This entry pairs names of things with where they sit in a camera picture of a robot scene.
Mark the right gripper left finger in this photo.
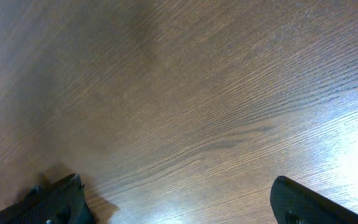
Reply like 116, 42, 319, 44
0, 174, 96, 224

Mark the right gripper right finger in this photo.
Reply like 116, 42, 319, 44
270, 175, 358, 224

